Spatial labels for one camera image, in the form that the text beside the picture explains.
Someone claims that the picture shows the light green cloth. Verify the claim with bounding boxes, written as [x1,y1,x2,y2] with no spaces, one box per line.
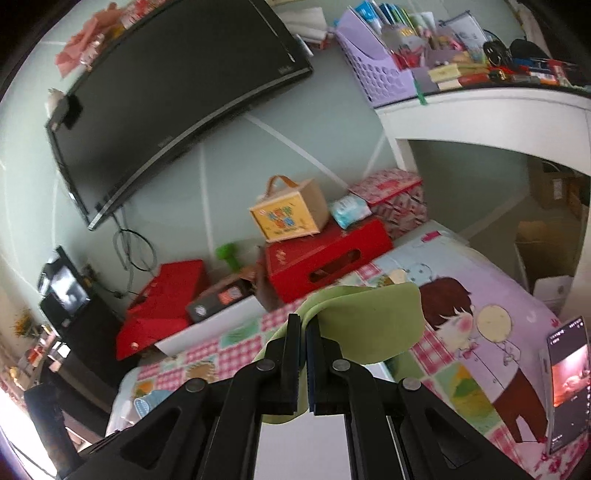
[254,283,425,426]

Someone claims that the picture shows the pink checkered tablecloth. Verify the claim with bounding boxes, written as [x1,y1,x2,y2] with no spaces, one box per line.
[105,221,591,480]

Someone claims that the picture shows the red flat gift box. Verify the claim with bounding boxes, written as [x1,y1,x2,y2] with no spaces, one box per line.
[115,317,190,361]

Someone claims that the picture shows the white long tray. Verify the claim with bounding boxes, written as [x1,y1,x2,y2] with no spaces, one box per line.
[155,296,266,356]

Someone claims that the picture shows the black cabinet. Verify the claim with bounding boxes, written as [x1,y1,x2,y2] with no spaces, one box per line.
[40,294,139,388]

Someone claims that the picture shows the black carton with label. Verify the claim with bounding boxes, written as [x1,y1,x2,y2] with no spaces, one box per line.
[185,278,254,323]

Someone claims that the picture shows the green dumbbell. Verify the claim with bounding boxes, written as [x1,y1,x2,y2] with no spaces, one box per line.
[215,243,242,273]

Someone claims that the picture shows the smartphone with lit screen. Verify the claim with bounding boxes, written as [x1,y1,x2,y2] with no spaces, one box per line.
[544,317,590,454]

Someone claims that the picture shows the small black monitor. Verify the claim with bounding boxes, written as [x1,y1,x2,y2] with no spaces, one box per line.
[37,246,91,317]

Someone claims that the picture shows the yellow flower bouquet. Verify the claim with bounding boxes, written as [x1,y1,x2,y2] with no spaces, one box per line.
[13,309,40,339]

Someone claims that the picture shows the blue wet wipes pack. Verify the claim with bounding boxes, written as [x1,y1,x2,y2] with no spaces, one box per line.
[329,194,372,229]

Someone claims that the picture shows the pink patterned storage box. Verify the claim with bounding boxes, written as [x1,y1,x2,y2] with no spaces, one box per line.
[349,168,429,240]

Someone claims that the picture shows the white desk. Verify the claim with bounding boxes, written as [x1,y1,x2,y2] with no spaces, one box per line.
[376,87,590,318]

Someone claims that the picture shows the purple plastic basket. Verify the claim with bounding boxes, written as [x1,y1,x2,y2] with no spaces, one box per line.
[335,7,417,108]

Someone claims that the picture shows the black curved television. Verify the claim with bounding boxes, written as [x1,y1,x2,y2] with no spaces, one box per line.
[46,0,312,229]

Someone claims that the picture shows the red box with handle slot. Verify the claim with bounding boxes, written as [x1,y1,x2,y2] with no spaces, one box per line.
[264,217,393,303]

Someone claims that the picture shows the black power cables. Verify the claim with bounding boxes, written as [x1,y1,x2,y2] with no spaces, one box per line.
[110,202,158,296]

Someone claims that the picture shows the yellow handled gift box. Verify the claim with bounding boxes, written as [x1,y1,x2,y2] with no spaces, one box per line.
[249,175,331,243]

